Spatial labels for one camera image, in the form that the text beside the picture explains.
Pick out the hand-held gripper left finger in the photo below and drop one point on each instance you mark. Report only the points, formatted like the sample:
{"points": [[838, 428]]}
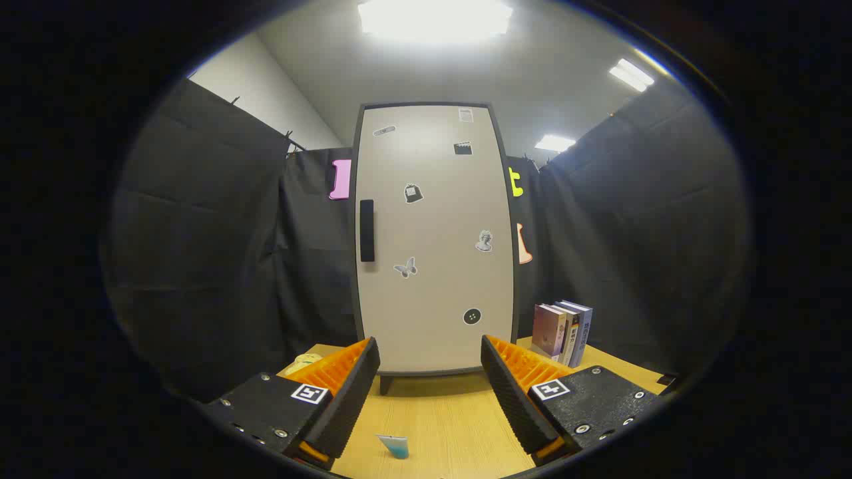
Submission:
{"points": [[353, 399]]}

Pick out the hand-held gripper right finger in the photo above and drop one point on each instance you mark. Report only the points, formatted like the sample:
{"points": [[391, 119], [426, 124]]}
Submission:
{"points": [[512, 399]]}

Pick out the white and blue tube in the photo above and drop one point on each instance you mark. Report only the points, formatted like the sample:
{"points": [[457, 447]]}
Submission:
{"points": [[397, 449]]}

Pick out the beige cabinet door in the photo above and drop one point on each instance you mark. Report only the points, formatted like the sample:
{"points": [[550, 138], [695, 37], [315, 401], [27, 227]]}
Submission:
{"points": [[432, 219]]}

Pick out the dark grey cabinet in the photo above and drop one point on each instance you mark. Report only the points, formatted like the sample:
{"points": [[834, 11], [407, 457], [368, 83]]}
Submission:
{"points": [[385, 384]]}

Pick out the yellow plush toy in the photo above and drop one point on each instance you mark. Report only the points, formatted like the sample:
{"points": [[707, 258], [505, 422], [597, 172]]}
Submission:
{"points": [[303, 362]]}

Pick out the pink cover book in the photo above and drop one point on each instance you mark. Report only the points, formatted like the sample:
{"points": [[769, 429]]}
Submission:
{"points": [[547, 329]]}

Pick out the white spine book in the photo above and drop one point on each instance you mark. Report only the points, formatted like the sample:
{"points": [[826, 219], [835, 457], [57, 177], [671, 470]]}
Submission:
{"points": [[571, 339]]}

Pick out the blue grey book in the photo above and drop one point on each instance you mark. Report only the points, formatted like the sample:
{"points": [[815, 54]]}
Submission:
{"points": [[583, 336]]}

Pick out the black backdrop cloth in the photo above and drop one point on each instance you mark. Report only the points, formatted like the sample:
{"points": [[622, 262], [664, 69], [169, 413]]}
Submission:
{"points": [[219, 266]]}

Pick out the large ceiling light panel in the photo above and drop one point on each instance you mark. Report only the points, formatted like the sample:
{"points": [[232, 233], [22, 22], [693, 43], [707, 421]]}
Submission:
{"points": [[432, 16]]}

